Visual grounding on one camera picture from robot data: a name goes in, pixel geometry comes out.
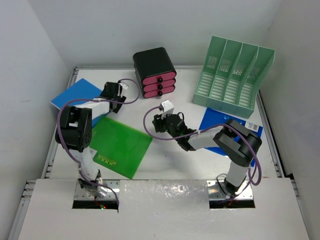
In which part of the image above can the light blue notebook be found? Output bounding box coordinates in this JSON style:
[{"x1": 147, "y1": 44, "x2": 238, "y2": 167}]
[{"x1": 51, "y1": 78, "x2": 110, "y2": 128}]

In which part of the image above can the pink bottom drawer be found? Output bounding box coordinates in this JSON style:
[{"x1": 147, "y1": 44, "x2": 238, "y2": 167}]
[{"x1": 143, "y1": 85, "x2": 176, "y2": 99}]

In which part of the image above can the pink drawer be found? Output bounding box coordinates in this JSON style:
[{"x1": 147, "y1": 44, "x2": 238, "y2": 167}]
[
  {"x1": 142, "y1": 78, "x2": 176, "y2": 92},
  {"x1": 143, "y1": 85, "x2": 176, "y2": 99},
  {"x1": 141, "y1": 71, "x2": 177, "y2": 85}
]

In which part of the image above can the dark blue clipboard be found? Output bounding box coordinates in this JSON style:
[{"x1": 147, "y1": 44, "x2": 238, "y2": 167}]
[{"x1": 199, "y1": 107, "x2": 264, "y2": 167}]

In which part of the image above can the pink top drawer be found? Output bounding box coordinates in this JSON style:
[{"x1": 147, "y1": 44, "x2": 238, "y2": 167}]
[{"x1": 141, "y1": 71, "x2": 177, "y2": 85}]

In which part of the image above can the black pink drawer organizer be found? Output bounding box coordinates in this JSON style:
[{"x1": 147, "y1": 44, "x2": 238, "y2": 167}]
[{"x1": 132, "y1": 47, "x2": 177, "y2": 95}]

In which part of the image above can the green plastic folder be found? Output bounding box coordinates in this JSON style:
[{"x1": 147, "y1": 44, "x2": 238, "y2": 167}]
[{"x1": 89, "y1": 117, "x2": 153, "y2": 179}]

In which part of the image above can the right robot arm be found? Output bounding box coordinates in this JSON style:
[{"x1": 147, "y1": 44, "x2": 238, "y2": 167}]
[{"x1": 152, "y1": 114, "x2": 262, "y2": 198}]

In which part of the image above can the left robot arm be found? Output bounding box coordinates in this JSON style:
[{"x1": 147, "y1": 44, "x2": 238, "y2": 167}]
[{"x1": 55, "y1": 81, "x2": 129, "y2": 194}]

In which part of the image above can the pink middle drawer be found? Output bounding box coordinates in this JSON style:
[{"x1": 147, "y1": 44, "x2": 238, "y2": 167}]
[{"x1": 142, "y1": 78, "x2": 176, "y2": 92}]

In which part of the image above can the green file organizer rack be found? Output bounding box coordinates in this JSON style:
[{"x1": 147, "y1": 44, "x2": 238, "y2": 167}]
[{"x1": 192, "y1": 36, "x2": 275, "y2": 119}]

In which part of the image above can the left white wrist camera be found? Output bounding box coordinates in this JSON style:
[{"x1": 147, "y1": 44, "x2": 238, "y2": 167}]
[{"x1": 119, "y1": 82, "x2": 129, "y2": 91}]

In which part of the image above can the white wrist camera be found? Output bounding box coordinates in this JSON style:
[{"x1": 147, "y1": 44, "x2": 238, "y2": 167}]
[
  {"x1": 119, "y1": 82, "x2": 129, "y2": 91},
  {"x1": 160, "y1": 100, "x2": 174, "y2": 119}
]

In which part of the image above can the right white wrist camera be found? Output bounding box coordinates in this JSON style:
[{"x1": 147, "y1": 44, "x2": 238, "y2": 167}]
[{"x1": 160, "y1": 100, "x2": 174, "y2": 119}]

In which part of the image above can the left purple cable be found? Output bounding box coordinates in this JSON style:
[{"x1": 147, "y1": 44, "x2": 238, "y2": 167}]
[{"x1": 56, "y1": 78, "x2": 141, "y2": 210}]

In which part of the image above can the purple cable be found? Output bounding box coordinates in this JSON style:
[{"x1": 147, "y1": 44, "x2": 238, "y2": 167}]
[
  {"x1": 143, "y1": 105, "x2": 262, "y2": 202},
  {"x1": 56, "y1": 78, "x2": 141, "y2": 210}
]

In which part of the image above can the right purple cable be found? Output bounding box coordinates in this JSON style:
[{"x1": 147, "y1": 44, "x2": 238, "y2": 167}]
[{"x1": 143, "y1": 105, "x2": 262, "y2": 202}]

